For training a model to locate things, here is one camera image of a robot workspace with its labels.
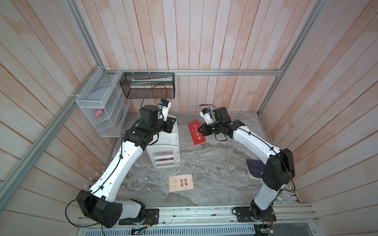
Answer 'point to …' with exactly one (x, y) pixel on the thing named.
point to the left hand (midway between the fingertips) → (173, 121)
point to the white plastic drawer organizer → (164, 149)
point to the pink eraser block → (99, 112)
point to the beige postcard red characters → (181, 182)
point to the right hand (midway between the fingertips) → (197, 128)
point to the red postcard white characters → (197, 136)
